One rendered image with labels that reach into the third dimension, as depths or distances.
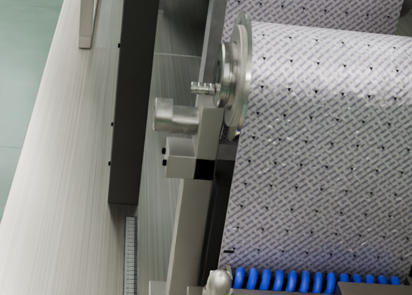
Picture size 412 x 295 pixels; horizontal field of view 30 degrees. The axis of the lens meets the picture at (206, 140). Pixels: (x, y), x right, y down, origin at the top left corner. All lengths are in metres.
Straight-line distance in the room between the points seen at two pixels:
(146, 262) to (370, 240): 0.36
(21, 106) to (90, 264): 2.59
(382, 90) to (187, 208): 0.29
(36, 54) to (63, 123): 2.79
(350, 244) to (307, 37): 0.26
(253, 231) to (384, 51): 0.25
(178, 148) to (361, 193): 0.23
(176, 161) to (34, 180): 0.44
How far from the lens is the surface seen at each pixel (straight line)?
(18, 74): 4.03
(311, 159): 0.86
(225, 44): 0.86
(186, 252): 1.01
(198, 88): 0.87
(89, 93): 1.65
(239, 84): 0.82
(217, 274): 0.84
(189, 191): 0.96
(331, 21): 1.06
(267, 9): 1.04
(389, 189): 0.91
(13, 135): 3.42
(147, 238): 1.19
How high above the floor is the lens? 1.57
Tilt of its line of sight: 27 degrees down
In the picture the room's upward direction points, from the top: 8 degrees clockwise
